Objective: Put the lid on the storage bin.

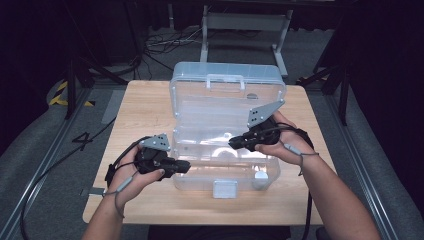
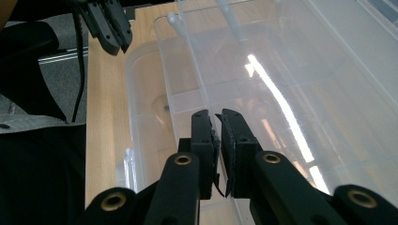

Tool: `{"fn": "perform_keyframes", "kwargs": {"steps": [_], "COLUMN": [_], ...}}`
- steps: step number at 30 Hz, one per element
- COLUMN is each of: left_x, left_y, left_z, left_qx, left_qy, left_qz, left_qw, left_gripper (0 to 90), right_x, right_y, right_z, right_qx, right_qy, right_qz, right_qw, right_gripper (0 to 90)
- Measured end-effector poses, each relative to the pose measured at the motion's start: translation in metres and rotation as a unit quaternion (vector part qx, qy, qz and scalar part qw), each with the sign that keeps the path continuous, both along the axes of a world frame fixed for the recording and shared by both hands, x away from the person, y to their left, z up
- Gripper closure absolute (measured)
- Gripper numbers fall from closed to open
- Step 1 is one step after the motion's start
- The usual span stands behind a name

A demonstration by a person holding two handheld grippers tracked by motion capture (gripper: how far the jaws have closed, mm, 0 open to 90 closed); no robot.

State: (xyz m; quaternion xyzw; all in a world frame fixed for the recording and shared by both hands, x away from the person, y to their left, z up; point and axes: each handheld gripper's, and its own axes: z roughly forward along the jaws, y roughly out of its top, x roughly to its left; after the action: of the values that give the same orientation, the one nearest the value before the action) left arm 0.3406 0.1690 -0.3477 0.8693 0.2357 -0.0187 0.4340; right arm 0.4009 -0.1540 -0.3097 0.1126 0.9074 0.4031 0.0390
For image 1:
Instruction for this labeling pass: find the grey wrist strap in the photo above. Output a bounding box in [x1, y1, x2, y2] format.
[282, 142, 320, 177]
[102, 170, 140, 220]

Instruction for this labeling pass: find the black tripod stand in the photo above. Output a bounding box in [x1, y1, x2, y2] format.
[295, 63, 352, 127]
[49, 56, 129, 120]

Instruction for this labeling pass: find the person's left hand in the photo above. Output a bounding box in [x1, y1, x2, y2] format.
[105, 147, 166, 210]

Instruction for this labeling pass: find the clear plastic storage box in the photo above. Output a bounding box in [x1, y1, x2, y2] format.
[169, 61, 288, 200]

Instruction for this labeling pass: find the right grey wrist strap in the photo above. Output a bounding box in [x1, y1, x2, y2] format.
[282, 142, 320, 177]

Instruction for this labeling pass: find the black floor tape mark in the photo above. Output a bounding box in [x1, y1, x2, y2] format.
[71, 131, 97, 152]

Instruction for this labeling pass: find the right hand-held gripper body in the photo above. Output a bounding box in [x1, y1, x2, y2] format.
[246, 98, 286, 151]

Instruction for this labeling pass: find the bundle of floor cables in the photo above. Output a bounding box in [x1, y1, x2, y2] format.
[143, 28, 205, 83]

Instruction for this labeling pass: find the yellow black floor tape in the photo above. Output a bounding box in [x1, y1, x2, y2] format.
[49, 80, 96, 108]

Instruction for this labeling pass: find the grey metal stand frame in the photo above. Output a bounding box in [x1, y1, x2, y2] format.
[198, 4, 294, 78]

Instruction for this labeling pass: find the left grey wrist strap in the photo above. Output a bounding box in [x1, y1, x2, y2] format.
[102, 170, 140, 220]

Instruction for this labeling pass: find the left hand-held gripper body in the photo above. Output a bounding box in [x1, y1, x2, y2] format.
[134, 133, 172, 175]

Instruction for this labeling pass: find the person's right hand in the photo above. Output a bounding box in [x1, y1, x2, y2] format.
[254, 111, 316, 167]

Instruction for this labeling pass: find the person's dark clothed lap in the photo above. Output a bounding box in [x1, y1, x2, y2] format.
[147, 225, 292, 240]

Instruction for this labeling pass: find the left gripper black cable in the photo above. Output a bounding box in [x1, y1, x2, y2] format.
[19, 116, 152, 240]

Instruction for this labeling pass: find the small white-capped bottle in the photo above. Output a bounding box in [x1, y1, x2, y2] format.
[252, 170, 270, 191]

